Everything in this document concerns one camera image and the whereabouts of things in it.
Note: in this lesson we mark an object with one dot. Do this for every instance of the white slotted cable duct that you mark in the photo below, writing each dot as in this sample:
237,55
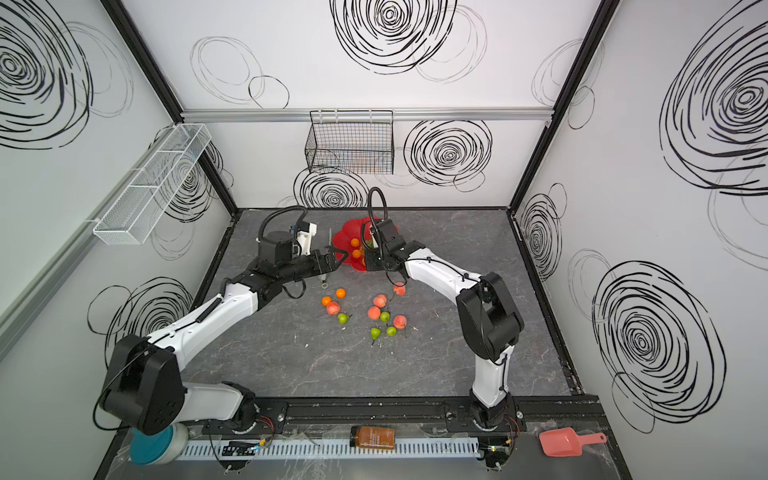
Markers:
337,449

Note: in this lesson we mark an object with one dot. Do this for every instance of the metal kitchen tongs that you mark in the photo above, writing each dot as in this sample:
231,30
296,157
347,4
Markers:
325,273

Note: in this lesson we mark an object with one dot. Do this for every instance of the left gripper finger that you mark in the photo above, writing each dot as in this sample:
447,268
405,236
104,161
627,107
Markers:
334,266
338,251

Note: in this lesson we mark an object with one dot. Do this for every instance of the pink plastic scoop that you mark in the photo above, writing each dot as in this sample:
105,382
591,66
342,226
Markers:
561,443

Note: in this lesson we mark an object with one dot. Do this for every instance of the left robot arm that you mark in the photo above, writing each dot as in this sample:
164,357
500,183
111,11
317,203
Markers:
143,387

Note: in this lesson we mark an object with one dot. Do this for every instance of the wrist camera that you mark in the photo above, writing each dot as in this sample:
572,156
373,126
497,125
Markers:
384,232
280,247

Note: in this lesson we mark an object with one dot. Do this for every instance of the white mesh wall shelf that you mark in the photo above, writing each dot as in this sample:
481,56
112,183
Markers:
167,183

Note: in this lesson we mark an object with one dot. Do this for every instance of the red flower-shaped fruit bowl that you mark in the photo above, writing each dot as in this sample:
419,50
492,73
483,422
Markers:
360,229

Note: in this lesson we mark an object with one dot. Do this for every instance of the black wire basket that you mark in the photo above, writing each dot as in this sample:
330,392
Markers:
353,140

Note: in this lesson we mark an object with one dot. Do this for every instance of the black mounting rail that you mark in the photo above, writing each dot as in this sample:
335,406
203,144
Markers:
452,414

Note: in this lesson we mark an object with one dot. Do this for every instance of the pink fake peach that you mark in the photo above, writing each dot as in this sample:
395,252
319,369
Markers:
374,312
333,308
380,301
399,289
400,322

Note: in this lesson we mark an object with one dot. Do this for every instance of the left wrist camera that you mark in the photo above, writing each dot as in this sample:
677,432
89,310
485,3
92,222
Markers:
280,247

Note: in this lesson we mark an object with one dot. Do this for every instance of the teal lidded container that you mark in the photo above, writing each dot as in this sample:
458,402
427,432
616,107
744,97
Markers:
158,449

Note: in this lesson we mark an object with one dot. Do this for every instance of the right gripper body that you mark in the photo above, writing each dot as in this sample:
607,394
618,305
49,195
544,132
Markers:
372,258

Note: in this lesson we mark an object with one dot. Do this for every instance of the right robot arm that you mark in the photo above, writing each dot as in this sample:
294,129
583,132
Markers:
490,320

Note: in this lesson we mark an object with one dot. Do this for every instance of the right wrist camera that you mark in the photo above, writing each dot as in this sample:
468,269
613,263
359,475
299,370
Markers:
384,232

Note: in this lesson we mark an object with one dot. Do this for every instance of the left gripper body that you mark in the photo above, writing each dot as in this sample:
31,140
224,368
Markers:
327,260

